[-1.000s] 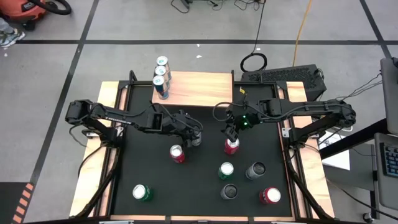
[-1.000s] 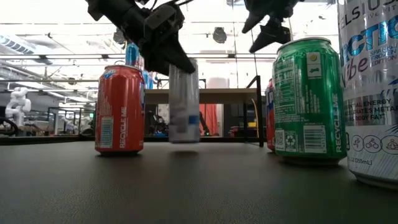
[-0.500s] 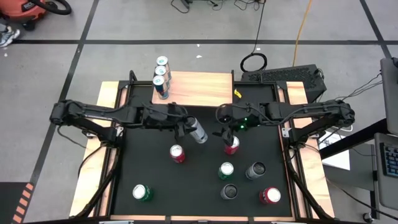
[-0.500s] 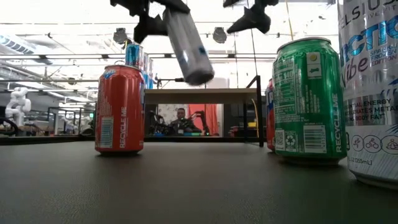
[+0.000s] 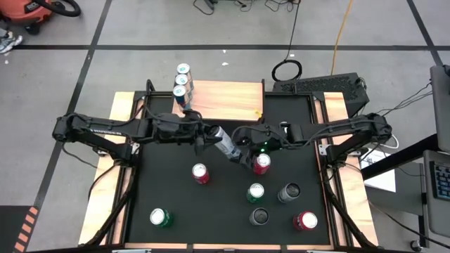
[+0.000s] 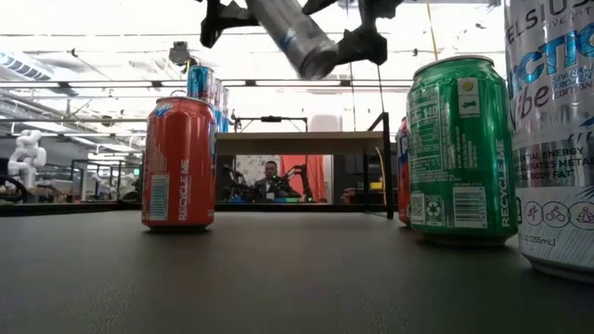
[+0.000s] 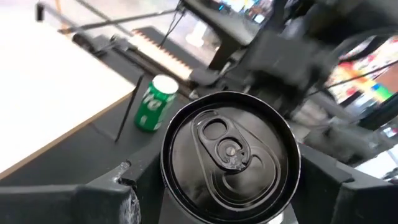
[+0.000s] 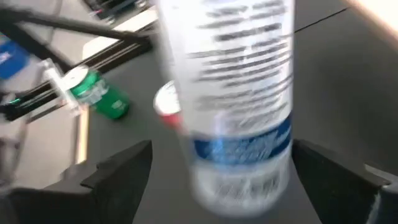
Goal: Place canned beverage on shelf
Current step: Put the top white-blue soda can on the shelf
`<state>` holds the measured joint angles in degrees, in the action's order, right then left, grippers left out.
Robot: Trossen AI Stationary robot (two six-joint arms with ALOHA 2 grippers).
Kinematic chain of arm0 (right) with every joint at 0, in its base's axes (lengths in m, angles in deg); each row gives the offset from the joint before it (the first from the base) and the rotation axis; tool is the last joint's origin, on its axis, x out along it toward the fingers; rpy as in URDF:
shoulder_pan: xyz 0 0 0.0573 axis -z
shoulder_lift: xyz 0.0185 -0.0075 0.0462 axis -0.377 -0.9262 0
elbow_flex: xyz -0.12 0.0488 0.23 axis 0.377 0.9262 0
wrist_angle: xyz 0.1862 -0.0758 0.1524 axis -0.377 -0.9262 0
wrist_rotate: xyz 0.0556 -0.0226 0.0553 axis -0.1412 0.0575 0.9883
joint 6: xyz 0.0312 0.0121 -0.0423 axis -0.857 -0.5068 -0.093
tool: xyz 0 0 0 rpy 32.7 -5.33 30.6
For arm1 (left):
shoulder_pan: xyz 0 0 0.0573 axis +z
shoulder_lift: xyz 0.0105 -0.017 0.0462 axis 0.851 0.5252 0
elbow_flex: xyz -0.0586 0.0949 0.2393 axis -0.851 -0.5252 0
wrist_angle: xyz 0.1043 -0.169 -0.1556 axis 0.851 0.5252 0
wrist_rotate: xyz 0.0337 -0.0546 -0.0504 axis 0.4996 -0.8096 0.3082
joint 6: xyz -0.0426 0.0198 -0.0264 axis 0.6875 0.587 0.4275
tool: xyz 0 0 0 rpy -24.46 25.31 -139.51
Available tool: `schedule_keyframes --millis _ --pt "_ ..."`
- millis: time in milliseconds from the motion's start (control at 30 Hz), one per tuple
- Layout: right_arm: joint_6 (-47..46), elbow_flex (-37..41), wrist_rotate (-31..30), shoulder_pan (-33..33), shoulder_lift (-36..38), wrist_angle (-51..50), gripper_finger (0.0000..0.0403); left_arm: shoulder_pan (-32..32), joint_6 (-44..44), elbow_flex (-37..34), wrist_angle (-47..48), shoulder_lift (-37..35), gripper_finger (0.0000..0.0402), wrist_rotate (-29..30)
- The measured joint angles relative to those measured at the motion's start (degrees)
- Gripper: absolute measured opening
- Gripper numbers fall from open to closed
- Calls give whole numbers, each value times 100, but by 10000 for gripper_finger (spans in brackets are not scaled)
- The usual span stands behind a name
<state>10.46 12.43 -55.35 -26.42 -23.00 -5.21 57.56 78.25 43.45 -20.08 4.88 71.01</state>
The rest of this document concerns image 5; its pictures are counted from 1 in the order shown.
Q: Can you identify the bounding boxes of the black table mat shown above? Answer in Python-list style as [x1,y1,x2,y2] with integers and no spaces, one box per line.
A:
[125,91,331,246]

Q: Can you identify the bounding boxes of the red soda can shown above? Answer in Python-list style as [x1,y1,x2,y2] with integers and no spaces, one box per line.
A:
[292,211,319,231]
[253,153,272,176]
[191,162,211,186]

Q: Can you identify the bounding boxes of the yellow hanging cable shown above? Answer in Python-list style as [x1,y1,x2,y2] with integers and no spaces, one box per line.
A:
[330,0,354,66]

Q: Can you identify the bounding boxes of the black hanging cable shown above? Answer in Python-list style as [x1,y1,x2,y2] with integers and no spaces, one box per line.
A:
[271,0,303,82]

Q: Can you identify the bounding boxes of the grey keyboard console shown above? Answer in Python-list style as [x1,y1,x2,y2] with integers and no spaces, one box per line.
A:
[421,149,450,240]

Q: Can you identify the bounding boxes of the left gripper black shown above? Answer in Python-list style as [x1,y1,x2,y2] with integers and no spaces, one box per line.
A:
[150,110,223,155]

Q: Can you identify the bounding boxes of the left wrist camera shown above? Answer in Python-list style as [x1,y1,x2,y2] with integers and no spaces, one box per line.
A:
[163,117,191,140]

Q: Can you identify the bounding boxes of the white paper sheet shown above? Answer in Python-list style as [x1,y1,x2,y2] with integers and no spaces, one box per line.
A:
[360,147,397,193]

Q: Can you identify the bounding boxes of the person's shoe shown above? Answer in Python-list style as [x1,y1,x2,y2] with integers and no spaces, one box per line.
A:
[0,30,23,54]

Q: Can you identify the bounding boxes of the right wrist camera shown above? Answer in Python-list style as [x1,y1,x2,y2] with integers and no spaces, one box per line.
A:
[259,126,284,145]

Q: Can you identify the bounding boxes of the green soda can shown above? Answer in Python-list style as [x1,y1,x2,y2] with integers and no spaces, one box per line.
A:
[149,207,174,228]
[245,182,265,204]

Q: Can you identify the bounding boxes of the white Celsius energy drink can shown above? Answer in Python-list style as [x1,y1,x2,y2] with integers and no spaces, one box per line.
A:
[207,125,244,161]
[277,182,302,205]
[248,207,270,226]

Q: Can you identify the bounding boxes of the black cart beam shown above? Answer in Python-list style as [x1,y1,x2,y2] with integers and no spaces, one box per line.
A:
[361,133,440,181]

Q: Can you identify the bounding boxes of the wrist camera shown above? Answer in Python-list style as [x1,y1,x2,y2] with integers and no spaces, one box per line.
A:
[163,117,191,140]
[259,126,284,145]

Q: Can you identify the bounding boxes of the black floor cable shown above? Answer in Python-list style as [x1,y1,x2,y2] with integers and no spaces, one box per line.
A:
[263,0,300,13]
[193,0,219,15]

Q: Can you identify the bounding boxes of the grey monitor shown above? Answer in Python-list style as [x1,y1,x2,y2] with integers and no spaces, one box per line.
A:
[429,64,450,154]

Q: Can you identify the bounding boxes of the orange shop vacuum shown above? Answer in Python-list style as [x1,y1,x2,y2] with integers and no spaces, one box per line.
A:
[0,0,53,36]

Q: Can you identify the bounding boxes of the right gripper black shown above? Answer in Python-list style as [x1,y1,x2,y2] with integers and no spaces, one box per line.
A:
[230,123,295,169]

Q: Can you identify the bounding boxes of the small wooden shelf black legs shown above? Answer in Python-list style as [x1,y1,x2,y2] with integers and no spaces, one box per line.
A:
[169,79,265,124]

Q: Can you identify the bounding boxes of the orange striped floor mat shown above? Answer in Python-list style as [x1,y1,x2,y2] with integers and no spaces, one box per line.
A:
[0,205,39,253]

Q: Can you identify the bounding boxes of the black vacuum hose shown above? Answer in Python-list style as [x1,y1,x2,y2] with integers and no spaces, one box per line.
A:
[33,0,82,18]

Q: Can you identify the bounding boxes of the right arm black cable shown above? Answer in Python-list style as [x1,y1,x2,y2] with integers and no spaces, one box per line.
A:
[231,124,282,147]

